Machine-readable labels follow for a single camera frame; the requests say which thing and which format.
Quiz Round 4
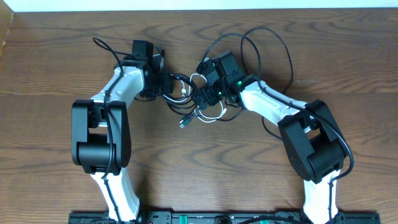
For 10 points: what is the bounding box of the cardboard box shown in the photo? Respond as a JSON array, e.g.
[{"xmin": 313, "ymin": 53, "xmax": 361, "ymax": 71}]
[{"xmin": 0, "ymin": 0, "xmax": 14, "ymax": 55}]

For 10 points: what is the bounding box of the white USB cable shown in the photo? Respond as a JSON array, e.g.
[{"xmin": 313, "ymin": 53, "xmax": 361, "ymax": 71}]
[{"xmin": 163, "ymin": 72, "xmax": 228, "ymax": 124}]

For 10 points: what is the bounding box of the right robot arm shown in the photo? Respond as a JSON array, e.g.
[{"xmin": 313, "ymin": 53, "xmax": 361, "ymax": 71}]
[{"xmin": 194, "ymin": 51, "xmax": 349, "ymax": 223}]

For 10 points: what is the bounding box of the black USB cable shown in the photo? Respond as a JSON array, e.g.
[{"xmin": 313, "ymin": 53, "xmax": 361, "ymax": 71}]
[{"xmin": 161, "ymin": 26, "xmax": 295, "ymax": 142}]

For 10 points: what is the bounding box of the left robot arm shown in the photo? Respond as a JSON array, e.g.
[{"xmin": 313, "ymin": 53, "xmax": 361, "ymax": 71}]
[{"xmin": 69, "ymin": 37, "xmax": 173, "ymax": 223}]

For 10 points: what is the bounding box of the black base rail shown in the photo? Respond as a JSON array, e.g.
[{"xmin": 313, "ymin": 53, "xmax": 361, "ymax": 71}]
[{"xmin": 68, "ymin": 210, "xmax": 382, "ymax": 224}]

